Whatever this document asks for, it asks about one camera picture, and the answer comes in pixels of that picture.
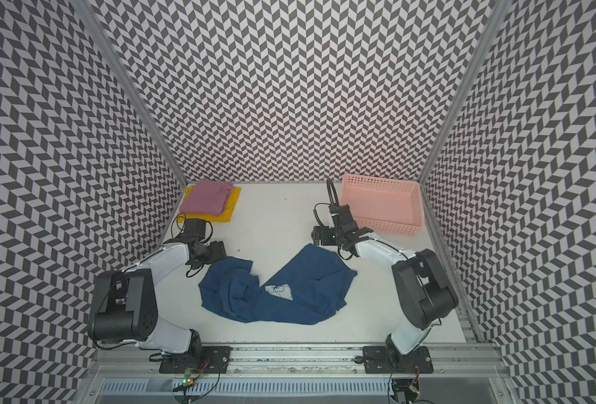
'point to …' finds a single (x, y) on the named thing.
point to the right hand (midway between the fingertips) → (323, 237)
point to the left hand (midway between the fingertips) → (215, 257)
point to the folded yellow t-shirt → (224, 217)
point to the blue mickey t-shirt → (310, 290)
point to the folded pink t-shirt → (207, 197)
